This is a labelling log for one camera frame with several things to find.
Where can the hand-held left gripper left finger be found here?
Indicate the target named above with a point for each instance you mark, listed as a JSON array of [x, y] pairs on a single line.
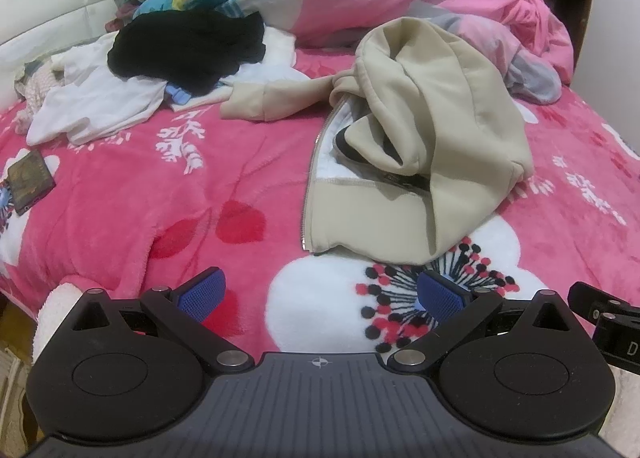
[[202, 294]]

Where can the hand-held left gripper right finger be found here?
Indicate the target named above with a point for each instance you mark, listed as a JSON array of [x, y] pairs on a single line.
[[440, 298]]

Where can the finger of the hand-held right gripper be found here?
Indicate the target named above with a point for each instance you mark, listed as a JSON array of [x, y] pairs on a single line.
[[587, 300]]

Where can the beige zip jacket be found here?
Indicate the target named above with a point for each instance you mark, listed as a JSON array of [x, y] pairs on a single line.
[[450, 102]]

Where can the pink floral fleece blanket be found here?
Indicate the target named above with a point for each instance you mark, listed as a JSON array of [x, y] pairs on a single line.
[[125, 198]]

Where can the blue striped cloth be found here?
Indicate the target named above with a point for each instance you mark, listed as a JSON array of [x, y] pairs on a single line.
[[179, 92]]

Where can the dark book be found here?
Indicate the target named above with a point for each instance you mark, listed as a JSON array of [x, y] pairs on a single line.
[[32, 182]]

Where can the white garment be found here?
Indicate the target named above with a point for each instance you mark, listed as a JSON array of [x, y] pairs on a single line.
[[100, 97]]

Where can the black garment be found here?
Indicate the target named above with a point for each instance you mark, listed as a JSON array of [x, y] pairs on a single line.
[[185, 45]]

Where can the pale pink patterned garment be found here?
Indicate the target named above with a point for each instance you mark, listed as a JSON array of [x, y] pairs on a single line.
[[40, 87]]

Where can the white padded headboard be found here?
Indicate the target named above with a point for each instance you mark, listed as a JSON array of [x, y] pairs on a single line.
[[50, 2]]

